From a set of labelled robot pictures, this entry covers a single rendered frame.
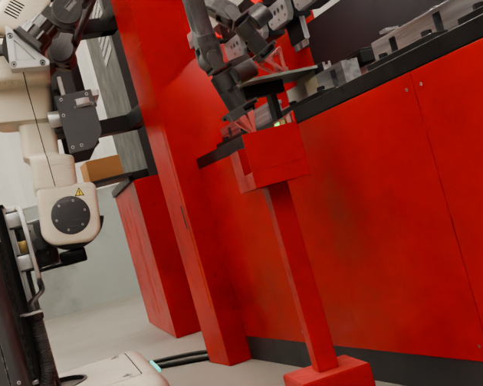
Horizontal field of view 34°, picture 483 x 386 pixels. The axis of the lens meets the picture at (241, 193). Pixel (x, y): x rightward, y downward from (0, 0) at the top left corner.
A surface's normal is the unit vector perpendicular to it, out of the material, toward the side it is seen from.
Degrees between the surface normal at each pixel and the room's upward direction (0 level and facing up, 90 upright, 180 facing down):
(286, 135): 90
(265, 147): 90
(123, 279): 90
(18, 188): 90
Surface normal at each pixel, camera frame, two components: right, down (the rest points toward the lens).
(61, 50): 0.07, -0.21
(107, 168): 0.35, -0.11
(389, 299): -0.89, 0.24
